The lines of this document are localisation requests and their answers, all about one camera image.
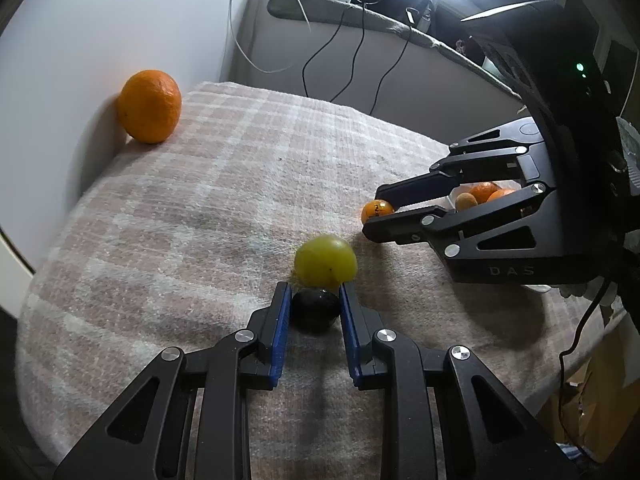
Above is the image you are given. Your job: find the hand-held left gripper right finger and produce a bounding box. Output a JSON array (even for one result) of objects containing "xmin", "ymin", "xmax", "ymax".
[{"xmin": 340, "ymin": 285, "xmax": 576, "ymax": 480}]

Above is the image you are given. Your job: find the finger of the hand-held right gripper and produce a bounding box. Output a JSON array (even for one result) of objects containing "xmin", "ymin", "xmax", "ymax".
[
  {"xmin": 375, "ymin": 117, "xmax": 553, "ymax": 206},
  {"xmin": 362, "ymin": 185, "xmax": 596, "ymax": 283}
]

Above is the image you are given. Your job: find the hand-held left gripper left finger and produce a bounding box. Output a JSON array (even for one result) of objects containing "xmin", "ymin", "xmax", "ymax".
[{"xmin": 52, "ymin": 282, "xmax": 292, "ymax": 480}]

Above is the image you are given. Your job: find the small orange kumquat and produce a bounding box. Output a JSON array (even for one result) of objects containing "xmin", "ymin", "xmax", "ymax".
[{"xmin": 361, "ymin": 200, "xmax": 396, "ymax": 226}]

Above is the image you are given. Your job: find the dark grape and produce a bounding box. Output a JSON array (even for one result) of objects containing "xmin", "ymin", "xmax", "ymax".
[{"xmin": 291, "ymin": 288, "xmax": 342, "ymax": 334}]

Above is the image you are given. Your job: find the small mandarin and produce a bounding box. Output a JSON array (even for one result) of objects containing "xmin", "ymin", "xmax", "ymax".
[{"xmin": 470, "ymin": 181, "xmax": 501, "ymax": 204}]

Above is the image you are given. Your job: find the green grape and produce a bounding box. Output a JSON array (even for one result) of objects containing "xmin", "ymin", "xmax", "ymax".
[{"xmin": 294, "ymin": 234, "xmax": 358, "ymax": 286}]

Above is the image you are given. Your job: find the black tripod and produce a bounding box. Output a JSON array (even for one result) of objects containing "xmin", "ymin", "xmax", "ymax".
[{"xmin": 405, "ymin": 0, "xmax": 438, "ymax": 36}]

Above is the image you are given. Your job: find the grey windowsill cushion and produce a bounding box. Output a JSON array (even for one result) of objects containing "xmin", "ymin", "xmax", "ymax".
[{"xmin": 267, "ymin": 0, "xmax": 526, "ymax": 111}]

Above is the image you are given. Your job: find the mandarin orange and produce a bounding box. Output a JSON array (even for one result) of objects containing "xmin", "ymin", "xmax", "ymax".
[{"xmin": 117, "ymin": 69, "xmax": 182, "ymax": 145}]

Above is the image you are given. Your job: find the white cabinet panel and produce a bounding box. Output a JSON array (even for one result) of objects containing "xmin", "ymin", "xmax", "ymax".
[{"xmin": 0, "ymin": 0, "xmax": 266, "ymax": 271}]

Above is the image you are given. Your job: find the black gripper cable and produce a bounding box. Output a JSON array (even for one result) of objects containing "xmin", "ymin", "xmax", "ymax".
[{"xmin": 557, "ymin": 275, "xmax": 616, "ymax": 461}]

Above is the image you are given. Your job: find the white power strip cable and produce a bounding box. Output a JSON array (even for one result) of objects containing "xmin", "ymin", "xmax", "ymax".
[{"xmin": 227, "ymin": 0, "xmax": 313, "ymax": 73}]

